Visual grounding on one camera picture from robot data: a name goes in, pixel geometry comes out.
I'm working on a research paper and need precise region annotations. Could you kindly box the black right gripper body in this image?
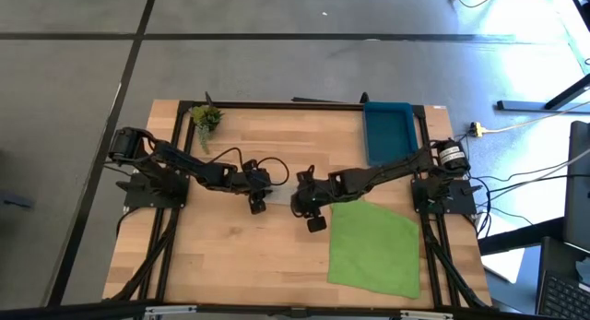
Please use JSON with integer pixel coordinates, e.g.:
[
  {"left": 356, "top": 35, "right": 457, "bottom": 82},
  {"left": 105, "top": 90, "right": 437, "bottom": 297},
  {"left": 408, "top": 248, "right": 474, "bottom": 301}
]
[{"left": 298, "top": 165, "right": 334, "bottom": 215}]

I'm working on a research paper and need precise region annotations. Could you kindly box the green microfiber towel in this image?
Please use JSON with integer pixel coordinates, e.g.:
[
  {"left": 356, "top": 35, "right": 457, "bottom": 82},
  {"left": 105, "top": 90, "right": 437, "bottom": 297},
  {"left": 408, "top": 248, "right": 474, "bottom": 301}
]
[{"left": 327, "top": 199, "right": 420, "bottom": 300}]

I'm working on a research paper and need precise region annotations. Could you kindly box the black left camera cable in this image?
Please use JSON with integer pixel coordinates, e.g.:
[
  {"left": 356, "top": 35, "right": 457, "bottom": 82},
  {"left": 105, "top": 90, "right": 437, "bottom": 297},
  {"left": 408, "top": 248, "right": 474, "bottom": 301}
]
[{"left": 209, "top": 147, "right": 290, "bottom": 187}]

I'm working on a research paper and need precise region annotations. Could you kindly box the silver gantry bracket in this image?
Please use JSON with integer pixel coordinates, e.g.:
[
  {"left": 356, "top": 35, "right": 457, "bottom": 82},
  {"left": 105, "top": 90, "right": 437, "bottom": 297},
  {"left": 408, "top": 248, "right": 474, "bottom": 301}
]
[
  {"left": 399, "top": 309, "right": 455, "bottom": 320},
  {"left": 145, "top": 303, "right": 198, "bottom": 317}
]

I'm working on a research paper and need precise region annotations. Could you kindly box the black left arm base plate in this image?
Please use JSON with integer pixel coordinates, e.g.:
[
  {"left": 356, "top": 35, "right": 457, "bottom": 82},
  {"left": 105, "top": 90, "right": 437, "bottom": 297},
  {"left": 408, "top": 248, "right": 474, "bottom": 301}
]
[{"left": 115, "top": 172, "right": 191, "bottom": 209}]

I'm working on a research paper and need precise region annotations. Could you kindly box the black overhead gantry frame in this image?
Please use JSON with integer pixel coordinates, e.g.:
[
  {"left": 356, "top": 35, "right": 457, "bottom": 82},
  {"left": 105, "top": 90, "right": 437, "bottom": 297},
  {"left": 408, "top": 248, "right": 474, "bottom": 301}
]
[{"left": 0, "top": 300, "right": 590, "bottom": 320}]

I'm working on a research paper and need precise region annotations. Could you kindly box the dark grey monitor panel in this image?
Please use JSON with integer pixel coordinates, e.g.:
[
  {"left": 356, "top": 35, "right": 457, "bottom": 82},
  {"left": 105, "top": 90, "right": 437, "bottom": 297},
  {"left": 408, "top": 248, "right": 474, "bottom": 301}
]
[{"left": 562, "top": 120, "right": 590, "bottom": 253}]

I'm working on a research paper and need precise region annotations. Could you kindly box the white power cable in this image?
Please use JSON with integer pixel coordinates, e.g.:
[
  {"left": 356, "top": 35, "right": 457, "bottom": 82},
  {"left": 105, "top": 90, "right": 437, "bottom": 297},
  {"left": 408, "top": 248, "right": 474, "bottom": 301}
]
[{"left": 481, "top": 100, "right": 590, "bottom": 135}]

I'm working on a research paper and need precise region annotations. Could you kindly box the dark grey laptop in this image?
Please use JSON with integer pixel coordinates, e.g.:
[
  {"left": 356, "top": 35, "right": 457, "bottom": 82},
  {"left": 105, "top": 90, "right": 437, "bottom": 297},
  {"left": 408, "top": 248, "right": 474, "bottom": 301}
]
[{"left": 535, "top": 236, "right": 590, "bottom": 320}]

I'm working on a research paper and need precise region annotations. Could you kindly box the black floor rod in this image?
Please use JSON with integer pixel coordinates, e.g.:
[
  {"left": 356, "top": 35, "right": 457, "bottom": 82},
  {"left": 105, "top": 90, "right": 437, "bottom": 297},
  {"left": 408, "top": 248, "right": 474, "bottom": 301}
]
[{"left": 291, "top": 96, "right": 361, "bottom": 104}]

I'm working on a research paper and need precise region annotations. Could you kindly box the black desk foot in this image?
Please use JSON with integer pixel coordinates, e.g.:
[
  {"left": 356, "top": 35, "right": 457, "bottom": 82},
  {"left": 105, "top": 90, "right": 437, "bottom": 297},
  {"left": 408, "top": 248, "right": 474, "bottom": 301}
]
[{"left": 496, "top": 73, "right": 590, "bottom": 113}]

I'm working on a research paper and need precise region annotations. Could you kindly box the small artificial green plant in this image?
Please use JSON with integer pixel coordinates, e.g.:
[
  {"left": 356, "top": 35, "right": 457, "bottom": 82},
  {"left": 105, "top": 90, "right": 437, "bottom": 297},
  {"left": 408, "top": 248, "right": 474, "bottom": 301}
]
[{"left": 189, "top": 103, "right": 225, "bottom": 155}]

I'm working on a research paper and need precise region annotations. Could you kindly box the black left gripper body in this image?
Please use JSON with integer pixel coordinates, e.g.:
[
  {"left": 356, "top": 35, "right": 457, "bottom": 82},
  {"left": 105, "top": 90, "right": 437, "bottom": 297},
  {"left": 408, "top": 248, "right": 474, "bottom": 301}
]
[{"left": 232, "top": 159, "right": 272, "bottom": 197}]

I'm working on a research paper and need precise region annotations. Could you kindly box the blue plastic basket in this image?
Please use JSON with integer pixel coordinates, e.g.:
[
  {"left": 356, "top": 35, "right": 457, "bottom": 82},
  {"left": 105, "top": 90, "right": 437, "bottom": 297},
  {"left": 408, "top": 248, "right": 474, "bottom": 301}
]
[{"left": 362, "top": 101, "right": 419, "bottom": 168}]

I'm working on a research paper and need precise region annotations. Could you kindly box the black laptop desk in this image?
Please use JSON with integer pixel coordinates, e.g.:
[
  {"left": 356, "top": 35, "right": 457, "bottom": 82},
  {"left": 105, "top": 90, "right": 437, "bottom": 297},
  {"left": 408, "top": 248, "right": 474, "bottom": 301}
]
[{"left": 478, "top": 216, "right": 566, "bottom": 256}]

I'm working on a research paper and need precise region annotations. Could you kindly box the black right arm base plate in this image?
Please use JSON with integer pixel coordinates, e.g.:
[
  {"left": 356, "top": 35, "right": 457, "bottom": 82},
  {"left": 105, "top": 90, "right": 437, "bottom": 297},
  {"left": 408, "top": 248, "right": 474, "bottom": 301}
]
[{"left": 410, "top": 177, "right": 483, "bottom": 215}]

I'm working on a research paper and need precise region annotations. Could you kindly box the black cable bundle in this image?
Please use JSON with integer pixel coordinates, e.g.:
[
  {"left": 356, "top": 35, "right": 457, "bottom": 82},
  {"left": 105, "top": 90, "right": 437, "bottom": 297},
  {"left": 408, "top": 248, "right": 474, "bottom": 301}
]
[{"left": 463, "top": 135, "right": 575, "bottom": 236}]

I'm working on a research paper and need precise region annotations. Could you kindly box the white paper sheet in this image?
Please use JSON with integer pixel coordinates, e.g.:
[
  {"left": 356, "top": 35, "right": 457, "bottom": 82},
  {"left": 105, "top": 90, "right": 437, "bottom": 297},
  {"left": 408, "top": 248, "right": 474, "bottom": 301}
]
[{"left": 480, "top": 247, "right": 526, "bottom": 284}]

